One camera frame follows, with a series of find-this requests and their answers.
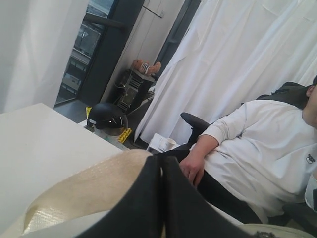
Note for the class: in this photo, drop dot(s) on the white backdrop curtain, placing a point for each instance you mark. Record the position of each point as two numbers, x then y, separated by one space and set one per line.
233 52

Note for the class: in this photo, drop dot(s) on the black office chair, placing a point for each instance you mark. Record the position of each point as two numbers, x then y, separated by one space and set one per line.
195 124

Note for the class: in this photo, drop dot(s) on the cream duffel bag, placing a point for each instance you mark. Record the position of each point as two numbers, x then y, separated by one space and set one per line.
99 188

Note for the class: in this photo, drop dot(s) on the black helmet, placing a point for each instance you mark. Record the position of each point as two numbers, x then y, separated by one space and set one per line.
108 118

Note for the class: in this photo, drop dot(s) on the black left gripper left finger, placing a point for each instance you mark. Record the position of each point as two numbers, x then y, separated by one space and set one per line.
138 213

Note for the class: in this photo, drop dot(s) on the yellow black marker tag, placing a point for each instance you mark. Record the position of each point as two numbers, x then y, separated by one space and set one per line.
124 135

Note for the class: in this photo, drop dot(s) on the white paper cup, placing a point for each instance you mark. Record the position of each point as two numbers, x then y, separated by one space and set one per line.
167 144

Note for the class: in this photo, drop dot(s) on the brown teddy bear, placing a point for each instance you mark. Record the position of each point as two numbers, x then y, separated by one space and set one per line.
144 68

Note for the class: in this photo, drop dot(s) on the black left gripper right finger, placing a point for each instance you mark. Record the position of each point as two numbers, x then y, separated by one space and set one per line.
187 214

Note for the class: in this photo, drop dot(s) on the black metal rack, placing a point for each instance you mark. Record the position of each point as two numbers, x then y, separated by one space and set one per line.
135 90

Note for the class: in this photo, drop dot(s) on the person in white sweater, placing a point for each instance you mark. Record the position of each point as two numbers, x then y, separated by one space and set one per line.
252 148

